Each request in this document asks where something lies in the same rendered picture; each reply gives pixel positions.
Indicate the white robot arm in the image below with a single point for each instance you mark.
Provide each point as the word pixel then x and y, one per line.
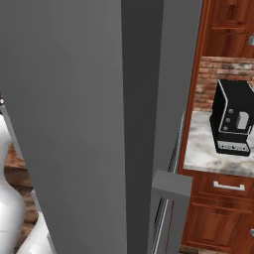
pixel 10 211

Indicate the grey fridge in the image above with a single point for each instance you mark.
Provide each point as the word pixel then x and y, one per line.
pixel 140 99

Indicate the grey fridge door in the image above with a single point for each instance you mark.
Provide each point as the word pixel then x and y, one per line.
pixel 178 49
pixel 69 115

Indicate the grey fridge drawer front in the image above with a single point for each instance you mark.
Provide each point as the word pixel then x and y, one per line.
pixel 172 185

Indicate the black coffee machine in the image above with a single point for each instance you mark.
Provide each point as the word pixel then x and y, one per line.
pixel 236 99

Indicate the brown wooden drawer front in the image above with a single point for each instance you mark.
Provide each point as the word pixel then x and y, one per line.
pixel 225 195

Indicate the brown wooden base cupboard door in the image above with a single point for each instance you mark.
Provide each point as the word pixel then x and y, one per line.
pixel 215 228

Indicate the brown wooden wall cupboard door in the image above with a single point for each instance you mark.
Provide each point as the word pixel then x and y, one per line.
pixel 231 36

